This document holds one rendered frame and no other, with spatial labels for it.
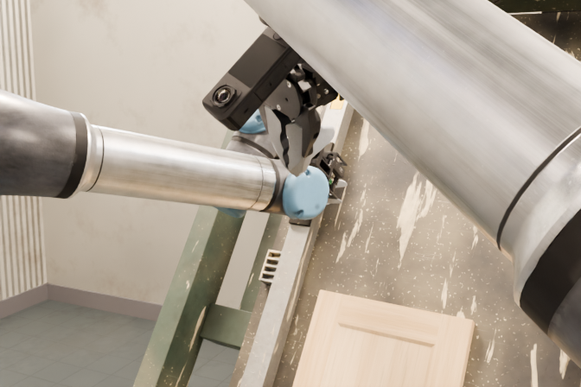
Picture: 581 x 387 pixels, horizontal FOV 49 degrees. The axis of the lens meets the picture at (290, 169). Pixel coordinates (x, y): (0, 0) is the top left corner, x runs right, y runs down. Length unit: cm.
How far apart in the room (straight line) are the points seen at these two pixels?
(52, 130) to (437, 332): 79
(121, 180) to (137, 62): 356
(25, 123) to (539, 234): 55
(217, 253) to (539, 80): 129
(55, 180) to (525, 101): 54
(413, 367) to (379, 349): 7
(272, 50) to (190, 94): 342
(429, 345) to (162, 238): 325
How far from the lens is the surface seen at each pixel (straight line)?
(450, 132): 25
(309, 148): 68
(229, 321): 147
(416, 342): 123
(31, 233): 495
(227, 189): 80
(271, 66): 62
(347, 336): 128
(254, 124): 96
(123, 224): 450
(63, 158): 69
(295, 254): 135
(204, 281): 148
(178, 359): 147
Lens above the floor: 167
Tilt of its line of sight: 9 degrees down
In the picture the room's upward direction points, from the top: straight up
